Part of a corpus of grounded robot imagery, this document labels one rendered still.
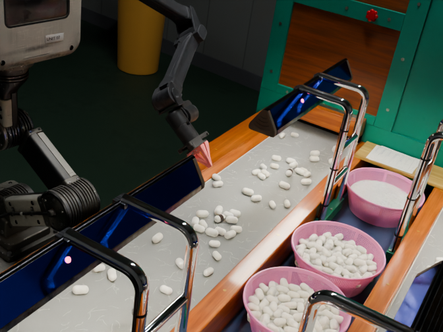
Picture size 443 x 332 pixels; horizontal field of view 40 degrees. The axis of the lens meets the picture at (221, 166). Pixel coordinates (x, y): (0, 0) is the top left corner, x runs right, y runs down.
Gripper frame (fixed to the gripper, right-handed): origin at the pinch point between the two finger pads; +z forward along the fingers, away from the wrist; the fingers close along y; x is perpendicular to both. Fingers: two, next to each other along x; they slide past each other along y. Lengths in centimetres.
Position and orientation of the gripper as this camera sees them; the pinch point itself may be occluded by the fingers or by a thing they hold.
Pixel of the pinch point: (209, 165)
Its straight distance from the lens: 187.9
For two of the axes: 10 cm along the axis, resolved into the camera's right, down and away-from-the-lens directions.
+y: 5.0, -3.7, 7.8
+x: -6.4, 4.5, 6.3
